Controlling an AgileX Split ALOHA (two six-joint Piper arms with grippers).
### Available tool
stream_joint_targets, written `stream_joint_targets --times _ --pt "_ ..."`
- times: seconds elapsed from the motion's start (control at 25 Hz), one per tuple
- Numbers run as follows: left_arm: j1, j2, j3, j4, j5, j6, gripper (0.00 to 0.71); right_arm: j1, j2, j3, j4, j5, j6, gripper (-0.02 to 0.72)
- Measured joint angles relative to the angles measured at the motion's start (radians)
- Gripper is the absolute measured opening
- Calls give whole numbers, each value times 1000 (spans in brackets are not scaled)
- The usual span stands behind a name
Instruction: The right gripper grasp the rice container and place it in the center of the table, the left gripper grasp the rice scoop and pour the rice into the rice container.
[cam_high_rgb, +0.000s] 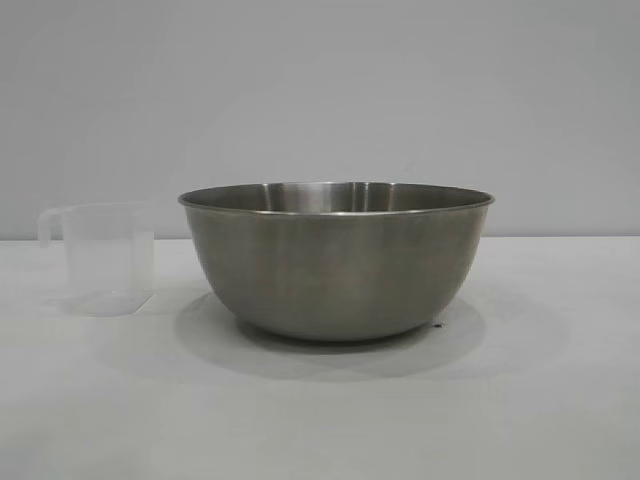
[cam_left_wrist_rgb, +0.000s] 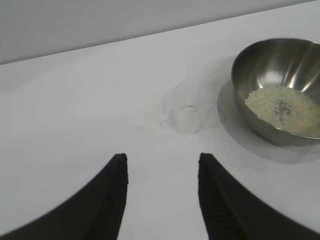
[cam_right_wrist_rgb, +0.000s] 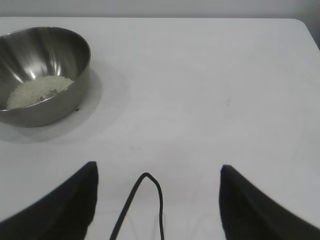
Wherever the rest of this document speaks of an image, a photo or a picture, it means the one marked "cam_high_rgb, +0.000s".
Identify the stainless steel mixing bowl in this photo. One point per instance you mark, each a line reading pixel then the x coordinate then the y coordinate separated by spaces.
pixel 335 270

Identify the clear plastic measuring cup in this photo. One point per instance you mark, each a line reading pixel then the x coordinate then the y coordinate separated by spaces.
pixel 105 250

